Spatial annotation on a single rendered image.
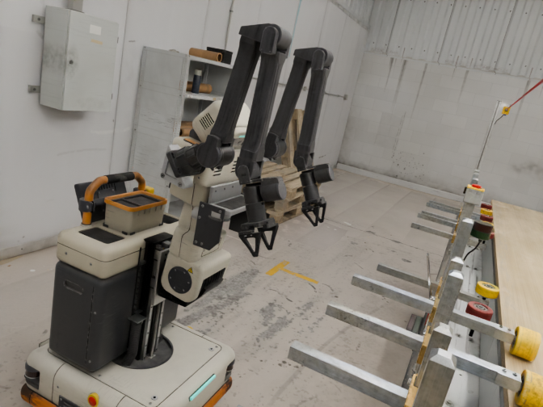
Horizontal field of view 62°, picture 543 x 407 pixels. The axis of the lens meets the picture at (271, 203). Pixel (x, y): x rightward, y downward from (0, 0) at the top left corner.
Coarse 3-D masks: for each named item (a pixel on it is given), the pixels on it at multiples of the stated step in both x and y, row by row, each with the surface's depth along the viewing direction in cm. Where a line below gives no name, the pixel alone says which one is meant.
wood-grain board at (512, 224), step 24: (504, 216) 317; (528, 216) 337; (504, 240) 250; (528, 240) 262; (504, 264) 204; (528, 264) 212; (504, 288) 173; (528, 288) 179; (504, 312) 151; (528, 312) 155; (504, 360) 120
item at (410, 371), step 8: (448, 240) 306; (448, 248) 285; (448, 256) 268; (440, 272) 237; (424, 320) 179; (424, 328) 172; (416, 352) 153; (416, 360) 148; (408, 368) 143; (408, 376) 138
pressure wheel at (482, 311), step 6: (468, 306) 150; (474, 306) 149; (480, 306) 149; (486, 306) 151; (468, 312) 149; (474, 312) 147; (480, 312) 146; (486, 312) 146; (492, 312) 147; (486, 318) 146
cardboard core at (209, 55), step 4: (192, 48) 398; (196, 48) 397; (192, 52) 397; (196, 52) 395; (200, 52) 393; (204, 52) 392; (208, 52) 391; (212, 52) 390; (216, 52) 389; (196, 56) 397; (200, 56) 394; (204, 56) 392; (208, 56) 390; (212, 56) 389; (216, 56) 387; (220, 56) 393; (212, 60) 392; (216, 60) 389; (220, 60) 394
